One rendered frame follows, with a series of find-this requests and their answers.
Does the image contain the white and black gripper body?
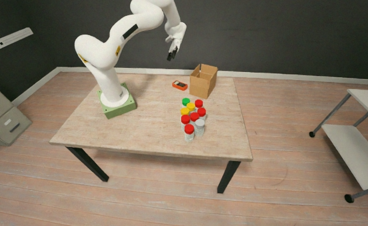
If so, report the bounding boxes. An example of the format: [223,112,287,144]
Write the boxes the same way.
[169,39,180,53]

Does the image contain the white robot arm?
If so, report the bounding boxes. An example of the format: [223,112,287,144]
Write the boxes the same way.
[75,0,186,108]

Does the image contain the brown cardboard box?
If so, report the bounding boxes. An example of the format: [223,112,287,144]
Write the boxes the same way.
[189,64,218,99]

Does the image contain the bottle with green cap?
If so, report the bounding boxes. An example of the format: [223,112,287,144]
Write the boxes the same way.
[182,98,190,108]

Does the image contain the yellow bottle cap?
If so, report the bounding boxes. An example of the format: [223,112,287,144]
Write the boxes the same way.
[180,108,189,119]
[187,102,195,116]

